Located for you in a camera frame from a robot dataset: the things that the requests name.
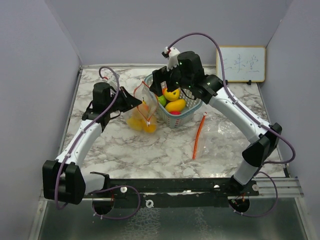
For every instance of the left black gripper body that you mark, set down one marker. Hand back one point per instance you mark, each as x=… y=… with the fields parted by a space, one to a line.
x=112 y=98

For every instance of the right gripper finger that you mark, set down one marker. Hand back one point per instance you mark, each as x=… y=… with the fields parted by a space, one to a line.
x=158 y=77
x=172 y=82

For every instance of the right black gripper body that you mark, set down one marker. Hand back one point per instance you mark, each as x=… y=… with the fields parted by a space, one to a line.
x=185 y=82

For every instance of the yellow pear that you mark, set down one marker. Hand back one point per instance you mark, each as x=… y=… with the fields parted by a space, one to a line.
x=143 y=107

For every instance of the orange tangerine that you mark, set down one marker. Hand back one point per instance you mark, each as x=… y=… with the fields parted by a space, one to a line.
x=140 y=114

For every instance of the clear zip bag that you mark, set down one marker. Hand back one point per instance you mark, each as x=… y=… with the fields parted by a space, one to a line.
x=210 y=139
x=140 y=92

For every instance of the yellow bell pepper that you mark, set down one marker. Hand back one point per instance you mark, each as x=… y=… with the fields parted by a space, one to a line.
x=135 y=123

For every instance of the blue plastic basket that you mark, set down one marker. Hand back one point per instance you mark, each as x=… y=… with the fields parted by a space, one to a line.
x=186 y=114

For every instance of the orange bell pepper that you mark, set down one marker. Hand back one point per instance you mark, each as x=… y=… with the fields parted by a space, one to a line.
x=150 y=128

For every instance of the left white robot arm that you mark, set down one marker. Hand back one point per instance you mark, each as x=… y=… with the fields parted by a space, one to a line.
x=62 y=178

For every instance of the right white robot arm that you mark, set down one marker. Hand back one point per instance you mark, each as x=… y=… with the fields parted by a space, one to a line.
x=262 y=136

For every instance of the clear zip bag on table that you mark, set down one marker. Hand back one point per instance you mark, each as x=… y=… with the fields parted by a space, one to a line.
x=210 y=139

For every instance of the yellow apple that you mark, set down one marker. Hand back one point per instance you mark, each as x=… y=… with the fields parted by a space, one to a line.
x=171 y=95

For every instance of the green apple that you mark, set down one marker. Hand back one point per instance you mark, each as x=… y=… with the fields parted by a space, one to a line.
x=162 y=100

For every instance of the yellow mango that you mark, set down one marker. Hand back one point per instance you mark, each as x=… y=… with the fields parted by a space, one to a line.
x=176 y=106

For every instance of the small whiteboard with writing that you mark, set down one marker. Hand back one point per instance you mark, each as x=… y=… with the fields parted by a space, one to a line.
x=243 y=64

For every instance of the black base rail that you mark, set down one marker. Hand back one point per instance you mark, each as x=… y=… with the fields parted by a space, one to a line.
x=172 y=192

